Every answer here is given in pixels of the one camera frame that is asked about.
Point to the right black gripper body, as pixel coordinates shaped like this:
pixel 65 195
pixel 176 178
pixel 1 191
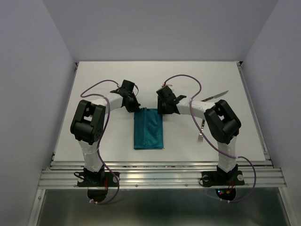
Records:
pixel 162 108

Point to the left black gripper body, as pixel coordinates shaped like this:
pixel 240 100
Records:
pixel 133 104

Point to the teal cloth napkin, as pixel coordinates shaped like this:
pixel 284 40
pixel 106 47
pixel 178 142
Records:
pixel 148 130

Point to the metal fork black handle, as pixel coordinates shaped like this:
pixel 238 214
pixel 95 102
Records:
pixel 200 135

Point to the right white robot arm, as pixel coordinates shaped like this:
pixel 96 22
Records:
pixel 223 123

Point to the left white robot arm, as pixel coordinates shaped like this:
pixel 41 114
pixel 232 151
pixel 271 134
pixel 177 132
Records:
pixel 91 119

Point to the metal knife black handle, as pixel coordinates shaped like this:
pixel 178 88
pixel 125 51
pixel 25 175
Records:
pixel 215 96

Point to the aluminium right side rail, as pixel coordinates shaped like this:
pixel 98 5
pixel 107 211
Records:
pixel 254 115

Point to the aluminium rail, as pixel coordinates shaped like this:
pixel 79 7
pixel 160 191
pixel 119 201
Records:
pixel 254 115
pixel 160 175

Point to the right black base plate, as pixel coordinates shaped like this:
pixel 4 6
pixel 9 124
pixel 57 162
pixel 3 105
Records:
pixel 216 178

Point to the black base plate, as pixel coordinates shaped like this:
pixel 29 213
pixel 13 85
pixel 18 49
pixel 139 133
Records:
pixel 95 179
pixel 216 178

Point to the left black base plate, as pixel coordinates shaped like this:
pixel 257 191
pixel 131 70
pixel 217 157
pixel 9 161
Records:
pixel 95 179

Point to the aluminium front rail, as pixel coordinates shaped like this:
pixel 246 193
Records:
pixel 160 175

